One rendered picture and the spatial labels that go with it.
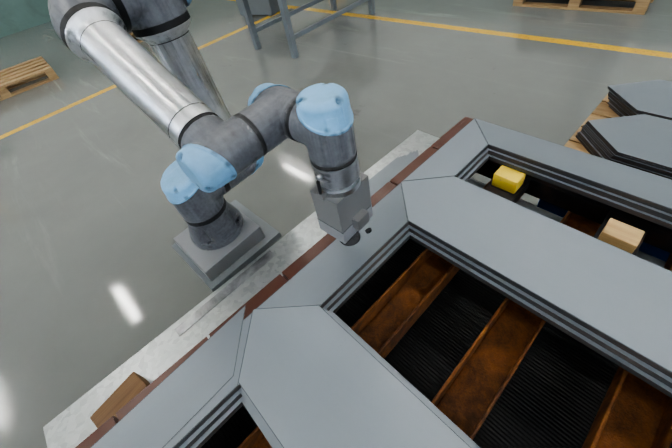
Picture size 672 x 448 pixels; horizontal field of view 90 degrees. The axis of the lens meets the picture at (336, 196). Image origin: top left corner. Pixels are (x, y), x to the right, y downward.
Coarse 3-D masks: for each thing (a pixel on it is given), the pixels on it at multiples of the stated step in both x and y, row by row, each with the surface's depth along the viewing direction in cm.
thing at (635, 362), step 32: (480, 160) 87; (512, 160) 84; (576, 192) 76; (608, 192) 72; (384, 256) 71; (448, 256) 68; (352, 288) 67; (512, 288) 60; (544, 320) 58; (576, 320) 54; (608, 352) 52; (224, 416) 54; (256, 416) 52
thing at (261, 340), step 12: (276, 312) 63; (288, 312) 62; (300, 312) 62; (264, 324) 61; (276, 324) 61; (288, 324) 61; (252, 336) 60; (264, 336) 60; (276, 336) 59; (252, 348) 59; (264, 348) 58; (252, 360) 57; (240, 372) 56
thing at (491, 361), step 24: (576, 216) 88; (504, 312) 73; (528, 312) 72; (480, 336) 66; (504, 336) 70; (528, 336) 69; (480, 360) 67; (504, 360) 67; (456, 384) 65; (480, 384) 64; (504, 384) 60; (456, 408) 62; (480, 408) 62
